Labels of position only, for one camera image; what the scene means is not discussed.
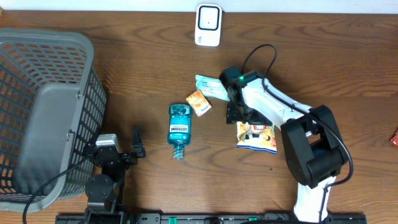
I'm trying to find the large yellow white snack bag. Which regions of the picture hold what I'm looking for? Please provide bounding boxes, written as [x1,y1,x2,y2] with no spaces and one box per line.
[236,122,277,154]

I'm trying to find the mint green wipes pack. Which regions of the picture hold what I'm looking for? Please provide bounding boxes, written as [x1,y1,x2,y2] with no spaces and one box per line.
[195,75,229,101]

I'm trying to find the small orange snack pack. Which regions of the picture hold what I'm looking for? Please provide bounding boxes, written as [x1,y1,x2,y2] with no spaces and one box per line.
[186,90,211,116]

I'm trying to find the teal mouthwash bottle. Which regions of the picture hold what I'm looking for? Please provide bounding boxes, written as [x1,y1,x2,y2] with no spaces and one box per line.
[167,104,192,160]

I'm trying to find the grey plastic shopping basket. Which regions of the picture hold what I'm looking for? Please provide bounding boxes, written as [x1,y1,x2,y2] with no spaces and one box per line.
[1,28,106,212]

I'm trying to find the red Top snack bar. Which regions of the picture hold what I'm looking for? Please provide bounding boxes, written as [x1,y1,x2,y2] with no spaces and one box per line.
[390,131,398,146]

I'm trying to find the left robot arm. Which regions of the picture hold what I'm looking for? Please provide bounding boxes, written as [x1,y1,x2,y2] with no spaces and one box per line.
[83,126,146,224]

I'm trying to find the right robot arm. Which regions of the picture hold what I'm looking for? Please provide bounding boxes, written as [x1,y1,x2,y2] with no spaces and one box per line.
[219,66,353,223]

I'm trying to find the white barcode scanner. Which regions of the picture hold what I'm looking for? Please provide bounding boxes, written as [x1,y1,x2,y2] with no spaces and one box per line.
[194,4,223,47]

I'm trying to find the left black cable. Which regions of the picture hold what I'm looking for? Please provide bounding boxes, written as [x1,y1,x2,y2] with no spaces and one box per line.
[22,154,91,224]

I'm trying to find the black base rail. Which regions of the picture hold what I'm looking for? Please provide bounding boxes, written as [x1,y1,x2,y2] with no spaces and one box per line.
[55,212,368,224]

